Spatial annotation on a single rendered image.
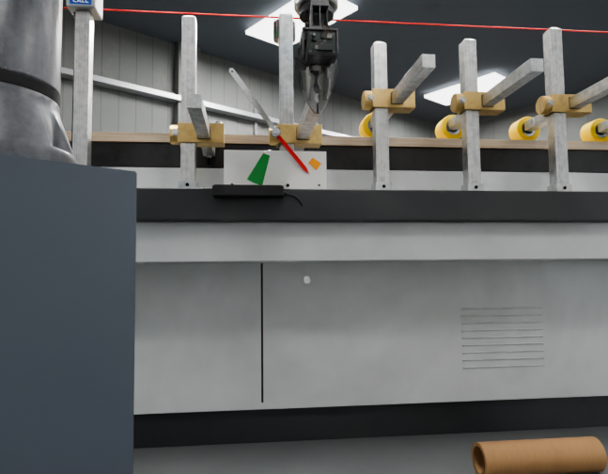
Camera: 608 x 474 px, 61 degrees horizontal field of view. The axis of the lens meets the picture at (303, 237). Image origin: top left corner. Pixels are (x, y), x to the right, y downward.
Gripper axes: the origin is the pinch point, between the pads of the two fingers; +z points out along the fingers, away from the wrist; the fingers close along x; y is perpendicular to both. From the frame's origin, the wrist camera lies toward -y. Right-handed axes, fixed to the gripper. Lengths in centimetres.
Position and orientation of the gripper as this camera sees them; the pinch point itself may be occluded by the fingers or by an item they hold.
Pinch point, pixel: (317, 108)
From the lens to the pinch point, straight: 109.2
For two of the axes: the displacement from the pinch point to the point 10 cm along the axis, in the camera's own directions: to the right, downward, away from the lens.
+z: 0.1, 9.9, -1.0
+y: 1.0, -1.0, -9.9
